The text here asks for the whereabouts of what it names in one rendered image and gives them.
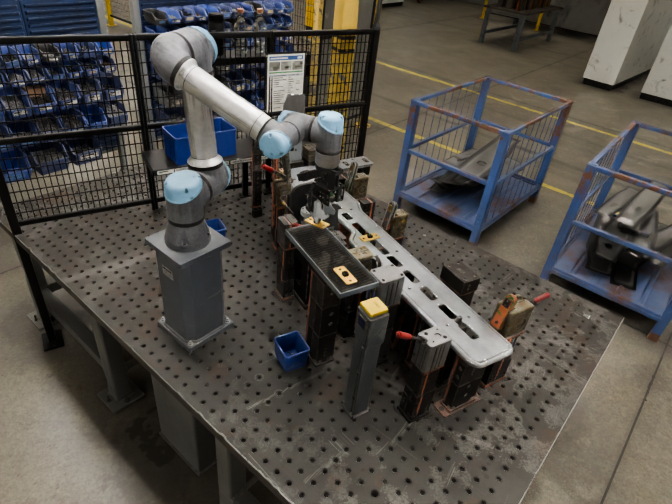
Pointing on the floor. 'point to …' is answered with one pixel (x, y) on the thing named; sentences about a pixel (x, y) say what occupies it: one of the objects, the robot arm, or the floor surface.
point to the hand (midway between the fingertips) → (317, 217)
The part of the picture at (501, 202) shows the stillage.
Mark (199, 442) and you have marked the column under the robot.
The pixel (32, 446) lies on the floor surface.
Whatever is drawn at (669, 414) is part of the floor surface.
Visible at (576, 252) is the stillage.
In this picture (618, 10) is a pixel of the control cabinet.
